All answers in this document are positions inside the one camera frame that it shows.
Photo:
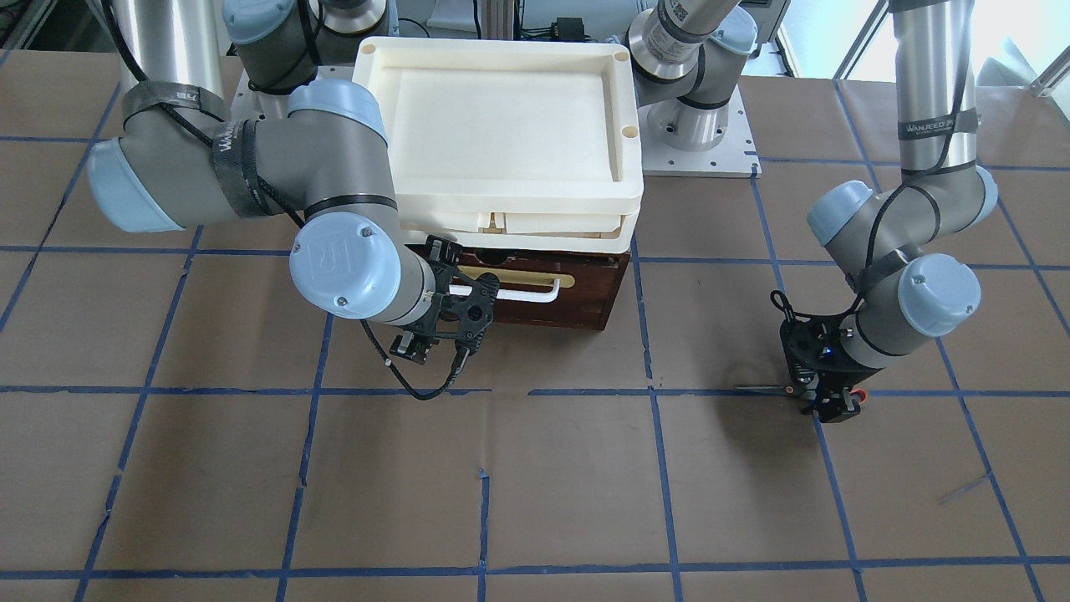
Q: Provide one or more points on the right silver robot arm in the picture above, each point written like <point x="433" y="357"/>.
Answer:
<point x="182" y="161"/>

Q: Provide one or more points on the black power adapter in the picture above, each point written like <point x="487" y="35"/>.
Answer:
<point x="568" y="29"/>

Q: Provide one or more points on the cream plastic tray stack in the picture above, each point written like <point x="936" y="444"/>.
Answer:
<point x="510" y="144"/>

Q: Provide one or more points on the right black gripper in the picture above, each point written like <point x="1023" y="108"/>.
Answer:
<point x="441" y="284"/>

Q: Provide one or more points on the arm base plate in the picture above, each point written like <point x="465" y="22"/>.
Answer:
<point x="269" y="100"/>
<point x="679" y="140"/>

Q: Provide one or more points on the dark wooden drawer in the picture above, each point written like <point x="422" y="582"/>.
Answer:
<point x="588" y="285"/>

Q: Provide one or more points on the grey orange scissors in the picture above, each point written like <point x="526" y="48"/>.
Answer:
<point x="781" y="390"/>

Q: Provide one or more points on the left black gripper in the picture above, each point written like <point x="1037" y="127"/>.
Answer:
<point x="838" y="404"/>

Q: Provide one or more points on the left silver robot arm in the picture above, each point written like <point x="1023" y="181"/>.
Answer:
<point x="687" y="57"/>

